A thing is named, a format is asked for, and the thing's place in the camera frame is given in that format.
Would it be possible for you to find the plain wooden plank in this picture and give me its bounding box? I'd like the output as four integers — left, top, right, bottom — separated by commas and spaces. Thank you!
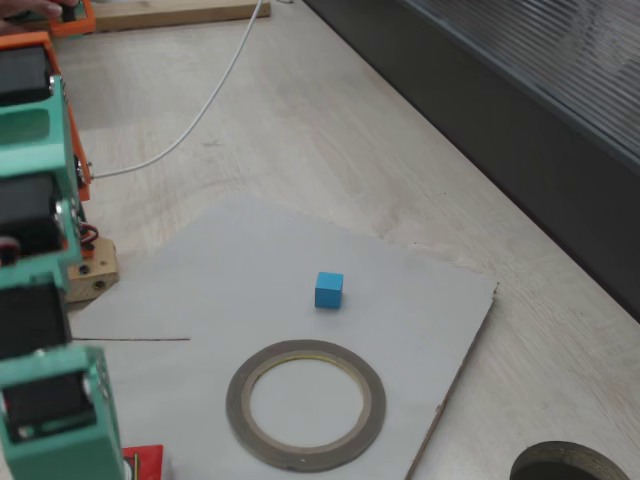
92, 0, 271, 34

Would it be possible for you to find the grey chipboard panel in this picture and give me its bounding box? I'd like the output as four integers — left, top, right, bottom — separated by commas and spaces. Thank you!
64, 192, 500, 480

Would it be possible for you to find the wooden base block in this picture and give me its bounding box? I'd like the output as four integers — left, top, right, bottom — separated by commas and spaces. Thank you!
64, 237, 121, 304

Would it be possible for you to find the grey tape ring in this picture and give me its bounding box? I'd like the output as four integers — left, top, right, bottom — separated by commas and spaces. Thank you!
225, 338, 387, 474

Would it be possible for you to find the person's hand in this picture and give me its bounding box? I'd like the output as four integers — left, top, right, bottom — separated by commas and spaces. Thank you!
0, 0, 76, 21

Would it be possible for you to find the white USB cable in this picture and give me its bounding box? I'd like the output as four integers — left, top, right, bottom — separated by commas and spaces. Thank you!
92, 0, 266, 180

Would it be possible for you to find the red snowman print box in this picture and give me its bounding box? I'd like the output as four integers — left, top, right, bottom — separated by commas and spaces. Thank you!
121, 443, 165, 480

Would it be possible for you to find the blue cube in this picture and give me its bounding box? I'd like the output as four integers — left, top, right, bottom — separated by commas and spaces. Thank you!
313, 271, 345, 311

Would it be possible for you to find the ribbed glass desk partition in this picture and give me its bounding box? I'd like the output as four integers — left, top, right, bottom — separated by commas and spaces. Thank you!
304, 0, 640, 324

